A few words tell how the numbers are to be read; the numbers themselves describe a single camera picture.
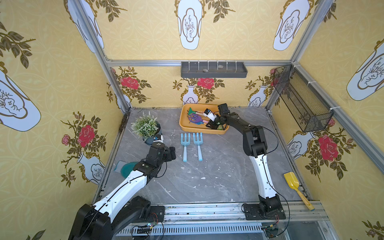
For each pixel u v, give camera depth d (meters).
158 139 0.73
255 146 0.67
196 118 1.11
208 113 0.99
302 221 0.77
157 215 0.73
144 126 0.86
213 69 0.92
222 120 0.88
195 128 1.03
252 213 0.73
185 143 1.00
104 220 0.39
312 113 0.82
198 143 1.00
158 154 0.64
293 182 0.84
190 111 1.16
